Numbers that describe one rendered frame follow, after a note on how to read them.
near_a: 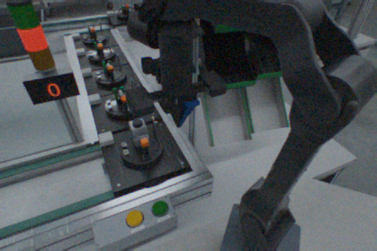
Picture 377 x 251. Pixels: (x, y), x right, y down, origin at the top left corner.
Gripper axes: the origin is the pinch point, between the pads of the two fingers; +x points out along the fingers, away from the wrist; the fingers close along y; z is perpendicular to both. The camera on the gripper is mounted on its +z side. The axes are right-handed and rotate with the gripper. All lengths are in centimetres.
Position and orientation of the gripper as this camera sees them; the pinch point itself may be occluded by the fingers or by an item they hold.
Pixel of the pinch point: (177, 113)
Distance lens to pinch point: 50.3
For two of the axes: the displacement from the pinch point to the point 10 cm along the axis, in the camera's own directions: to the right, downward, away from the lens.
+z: -4.1, -6.0, 6.9
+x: 0.0, 7.5, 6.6
